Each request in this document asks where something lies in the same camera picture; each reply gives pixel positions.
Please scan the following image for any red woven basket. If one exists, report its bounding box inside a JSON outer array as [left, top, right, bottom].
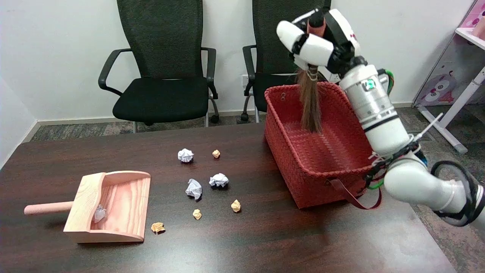
[[264, 82, 383, 210]]

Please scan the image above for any pink white children's desk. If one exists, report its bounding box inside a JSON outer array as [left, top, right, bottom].
[[412, 0, 485, 154]]

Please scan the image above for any pink plastic cup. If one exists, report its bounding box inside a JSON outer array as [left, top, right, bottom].
[[472, 17, 485, 39]]

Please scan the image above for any brown straw hand broom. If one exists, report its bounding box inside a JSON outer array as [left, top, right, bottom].
[[297, 9, 327, 134]]

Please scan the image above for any metal floor vent grille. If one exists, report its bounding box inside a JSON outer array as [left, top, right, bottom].
[[407, 131, 434, 143]]

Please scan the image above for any wooden dustpan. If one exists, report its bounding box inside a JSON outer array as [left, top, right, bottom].
[[24, 171, 151, 243]]

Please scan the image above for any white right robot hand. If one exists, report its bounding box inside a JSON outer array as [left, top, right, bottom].
[[276, 8, 368, 78]]

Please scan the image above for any black mesh office chair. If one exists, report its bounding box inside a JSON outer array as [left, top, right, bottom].
[[242, 0, 334, 123], [98, 0, 220, 133]]

